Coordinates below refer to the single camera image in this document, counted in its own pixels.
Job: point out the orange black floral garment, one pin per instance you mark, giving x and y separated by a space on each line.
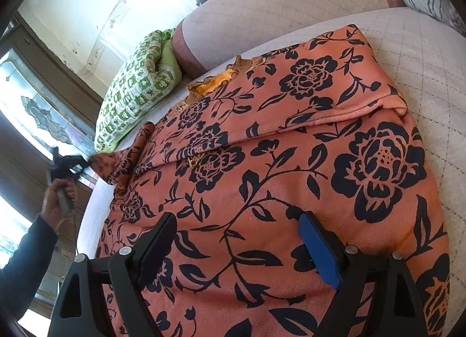
317 126

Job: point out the person's left hand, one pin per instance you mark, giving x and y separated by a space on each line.
51 212

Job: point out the beige quilted bolster cushion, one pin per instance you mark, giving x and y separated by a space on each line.
218 30

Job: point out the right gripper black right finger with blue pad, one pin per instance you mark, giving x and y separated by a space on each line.
395 307

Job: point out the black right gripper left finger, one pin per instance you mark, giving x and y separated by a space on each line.
81 308

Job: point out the green white patterned pillow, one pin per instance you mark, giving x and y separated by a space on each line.
150 74

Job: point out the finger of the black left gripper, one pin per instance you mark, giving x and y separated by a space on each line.
78 162

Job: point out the grey striped pillow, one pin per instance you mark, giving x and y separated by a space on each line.
441 10

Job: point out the dark wooden glass door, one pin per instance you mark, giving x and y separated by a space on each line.
43 107

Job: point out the dark sleeved left forearm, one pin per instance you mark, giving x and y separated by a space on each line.
23 274

